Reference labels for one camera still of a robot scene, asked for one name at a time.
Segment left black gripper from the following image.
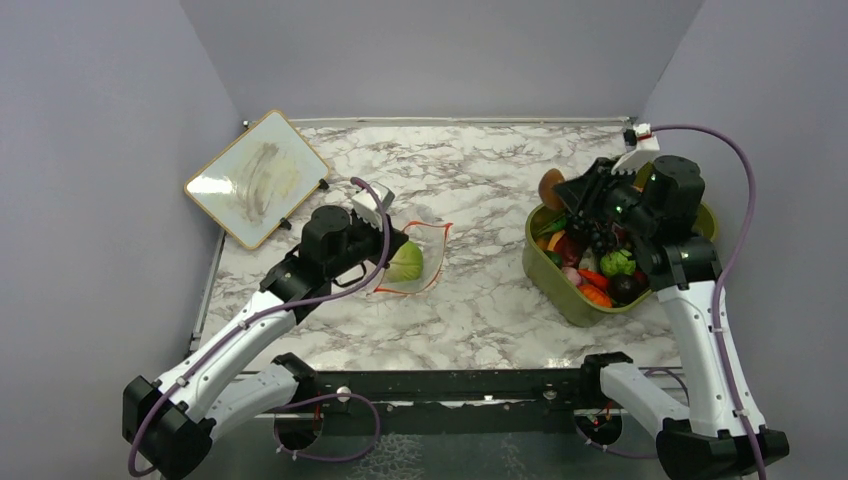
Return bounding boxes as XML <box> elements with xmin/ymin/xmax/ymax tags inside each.
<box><xmin>327</xmin><ymin>210</ymin><xmax>410</xmax><ymax>280</ymax></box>

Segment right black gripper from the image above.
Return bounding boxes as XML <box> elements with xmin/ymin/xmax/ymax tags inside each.
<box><xmin>554</xmin><ymin>157</ymin><xmax>658</xmax><ymax>237</ymax></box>

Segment green cabbage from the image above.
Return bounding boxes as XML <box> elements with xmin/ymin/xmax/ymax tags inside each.
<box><xmin>385</xmin><ymin>241</ymin><xmax>424</xmax><ymax>283</ymax></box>

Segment coconut half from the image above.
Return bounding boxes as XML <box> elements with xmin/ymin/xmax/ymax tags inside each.
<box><xmin>537</xmin><ymin>168</ymin><xmax>565</xmax><ymax>211</ymax></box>

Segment clear zip top bag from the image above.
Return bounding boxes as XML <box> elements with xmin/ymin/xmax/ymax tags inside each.
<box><xmin>374</xmin><ymin>221</ymin><xmax>453</xmax><ymax>295</ymax></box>

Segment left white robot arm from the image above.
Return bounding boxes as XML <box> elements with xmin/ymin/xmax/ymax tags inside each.
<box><xmin>121</xmin><ymin>203</ymin><xmax>408</xmax><ymax>479</ymax></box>

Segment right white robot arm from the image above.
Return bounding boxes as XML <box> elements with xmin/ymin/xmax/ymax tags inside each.
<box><xmin>554</xmin><ymin>155</ymin><xmax>790</xmax><ymax>479</ymax></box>

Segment green long bean pod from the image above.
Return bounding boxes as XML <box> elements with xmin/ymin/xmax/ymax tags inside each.
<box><xmin>534</xmin><ymin>216</ymin><xmax>568</xmax><ymax>238</ymax></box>

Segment halved fig piece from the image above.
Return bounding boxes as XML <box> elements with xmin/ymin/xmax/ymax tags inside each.
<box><xmin>546</xmin><ymin>230</ymin><xmax>585</xmax><ymax>267</ymax></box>

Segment green custard apple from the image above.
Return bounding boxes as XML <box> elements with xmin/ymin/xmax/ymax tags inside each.
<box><xmin>599</xmin><ymin>249</ymin><xmax>637</xmax><ymax>278</ymax></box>

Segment red onion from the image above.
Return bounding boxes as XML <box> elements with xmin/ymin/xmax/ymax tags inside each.
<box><xmin>561</xmin><ymin>266</ymin><xmax>583</xmax><ymax>287</ymax></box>

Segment red chili pepper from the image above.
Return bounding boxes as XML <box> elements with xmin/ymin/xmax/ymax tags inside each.
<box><xmin>578</xmin><ymin>269</ymin><xmax>609</xmax><ymax>292</ymax></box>

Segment orange carrot in bin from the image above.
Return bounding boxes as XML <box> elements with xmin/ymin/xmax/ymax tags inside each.
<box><xmin>578</xmin><ymin>284</ymin><xmax>613</xmax><ymax>308</ymax></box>

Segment olive green plastic bin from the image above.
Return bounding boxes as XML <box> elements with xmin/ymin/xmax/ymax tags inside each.
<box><xmin>521</xmin><ymin>154</ymin><xmax>721</xmax><ymax>329</ymax></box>

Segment gold framed mirror tray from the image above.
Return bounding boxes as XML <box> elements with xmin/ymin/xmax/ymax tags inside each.
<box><xmin>184</xmin><ymin>110</ymin><xmax>331</xmax><ymax>250</ymax></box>

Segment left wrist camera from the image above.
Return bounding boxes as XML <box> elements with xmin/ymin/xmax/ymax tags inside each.
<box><xmin>351</xmin><ymin>182</ymin><xmax>395</xmax><ymax>230</ymax></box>

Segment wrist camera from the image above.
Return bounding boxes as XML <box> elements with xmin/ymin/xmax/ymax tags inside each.
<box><xmin>611</xmin><ymin>123</ymin><xmax>660</xmax><ymax>175</ymax></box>
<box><xmin>351</xmin><ymin>182</ymin><xmax>395</xmax><ymax>230</ymax></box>

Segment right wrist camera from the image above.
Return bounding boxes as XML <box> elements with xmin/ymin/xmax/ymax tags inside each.
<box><xmin>611</xmin><ymin>123</ymin><xmax>660</xmax><ymax>175</ymax></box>

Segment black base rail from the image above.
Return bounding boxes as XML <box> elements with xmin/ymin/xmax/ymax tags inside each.
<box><xmin>272</xmin><ymin>361</ymin><xmax>623</xmax><ymax>450</ymax></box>

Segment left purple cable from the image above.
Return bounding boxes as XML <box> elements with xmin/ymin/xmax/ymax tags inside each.
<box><xmin>127</xmin><ymin>176</ymin><xmax>393</xmax><ymax>478</ymax></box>

